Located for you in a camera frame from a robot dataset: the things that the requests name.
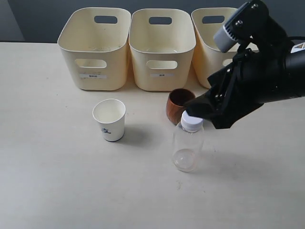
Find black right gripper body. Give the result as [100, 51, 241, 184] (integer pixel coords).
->
[206, 48, 290, 112]

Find brown wooden cup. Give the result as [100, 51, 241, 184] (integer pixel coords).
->
[166, 88, 195, 125]

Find clear plastic bottle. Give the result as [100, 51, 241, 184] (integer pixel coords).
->
[172, 111, 204, 172]

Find white paper cup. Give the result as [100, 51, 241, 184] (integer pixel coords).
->
[92, 99, 126, 142]

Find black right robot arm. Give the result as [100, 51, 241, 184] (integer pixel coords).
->
[185, 0, 305, 129]

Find cream right storage bin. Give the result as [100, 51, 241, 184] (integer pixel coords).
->
[191, 7, 238, 89]

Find cream storage bin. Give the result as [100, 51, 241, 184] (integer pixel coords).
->
[129, 9, 196, 91]
[57, 7, 131, 91]
[191, 7, 238, 89]

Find cream middle storage bin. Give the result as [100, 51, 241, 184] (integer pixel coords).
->
[129, 9, 196, 91]

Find cream left storage bin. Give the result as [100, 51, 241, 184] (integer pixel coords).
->
[57, 7, 131, 91]

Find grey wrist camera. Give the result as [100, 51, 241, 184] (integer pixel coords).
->
[213, 2, 253, 53]

